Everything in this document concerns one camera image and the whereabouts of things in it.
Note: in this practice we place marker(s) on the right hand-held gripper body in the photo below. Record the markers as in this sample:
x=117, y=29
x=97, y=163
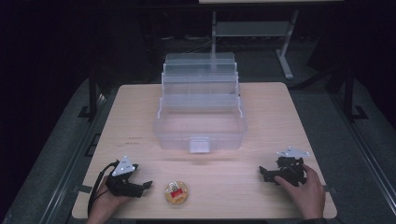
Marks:
x=288, y=171

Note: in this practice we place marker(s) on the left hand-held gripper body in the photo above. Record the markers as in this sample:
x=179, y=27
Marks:
x=124, y=183

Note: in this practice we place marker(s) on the round yellow tin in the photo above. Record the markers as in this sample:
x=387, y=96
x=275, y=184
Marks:
x=176, y=193

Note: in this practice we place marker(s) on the clear plastic tiered storage box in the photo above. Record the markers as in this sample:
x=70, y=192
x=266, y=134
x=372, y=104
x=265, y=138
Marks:
x=199, y=124

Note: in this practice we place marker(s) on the person's left hand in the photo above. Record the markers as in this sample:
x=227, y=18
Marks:
x=107, y=202

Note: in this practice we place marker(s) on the person's right hand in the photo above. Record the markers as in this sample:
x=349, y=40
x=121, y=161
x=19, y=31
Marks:
x=306, y=193

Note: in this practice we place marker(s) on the grey tape strip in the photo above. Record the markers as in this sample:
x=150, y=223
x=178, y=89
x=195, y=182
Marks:
x=84, y=188
x=330, y=189

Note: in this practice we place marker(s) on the black metal stand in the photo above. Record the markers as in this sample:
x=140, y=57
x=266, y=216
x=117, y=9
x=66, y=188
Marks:
x=350, y=96
x=92, y=96

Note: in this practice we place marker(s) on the grey metal stand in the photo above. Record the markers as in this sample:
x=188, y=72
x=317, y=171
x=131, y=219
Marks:
x=255, y=29

